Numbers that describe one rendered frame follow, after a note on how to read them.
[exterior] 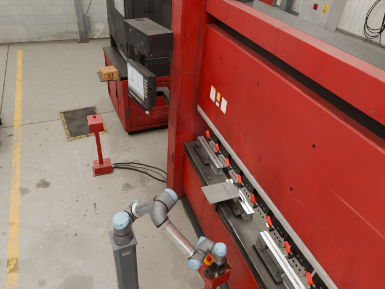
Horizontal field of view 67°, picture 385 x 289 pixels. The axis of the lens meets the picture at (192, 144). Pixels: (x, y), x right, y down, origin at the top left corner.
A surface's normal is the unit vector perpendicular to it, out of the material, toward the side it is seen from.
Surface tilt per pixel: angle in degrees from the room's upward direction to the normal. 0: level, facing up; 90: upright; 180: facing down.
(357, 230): 90
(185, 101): 90
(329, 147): 90
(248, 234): 0
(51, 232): 0
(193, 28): 90
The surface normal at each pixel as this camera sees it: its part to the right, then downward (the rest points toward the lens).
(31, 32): 0.41, 0.57
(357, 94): -0.93, 0.15
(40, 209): 0.07, -0.80
